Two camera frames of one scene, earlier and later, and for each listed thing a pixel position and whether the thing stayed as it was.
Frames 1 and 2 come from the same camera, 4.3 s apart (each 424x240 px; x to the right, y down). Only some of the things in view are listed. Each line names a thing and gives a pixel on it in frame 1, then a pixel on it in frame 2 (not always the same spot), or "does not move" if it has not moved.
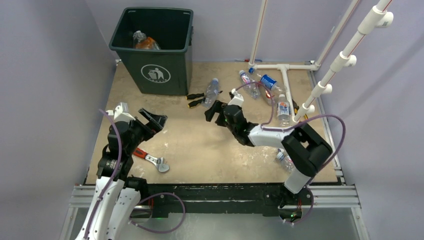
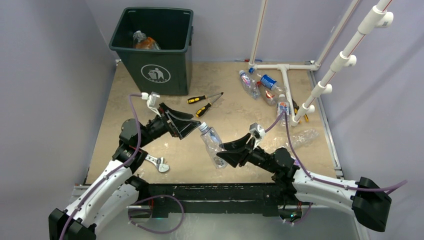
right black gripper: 217,106 → 233,157
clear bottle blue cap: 211,94 → 212,141
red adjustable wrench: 159,161 does not move
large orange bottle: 141,41 does not move
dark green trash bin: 163,71 does not move
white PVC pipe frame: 379,16 does not move
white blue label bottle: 284,112 does not move
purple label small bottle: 252,88 does not move
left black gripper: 155,121 → 180,127
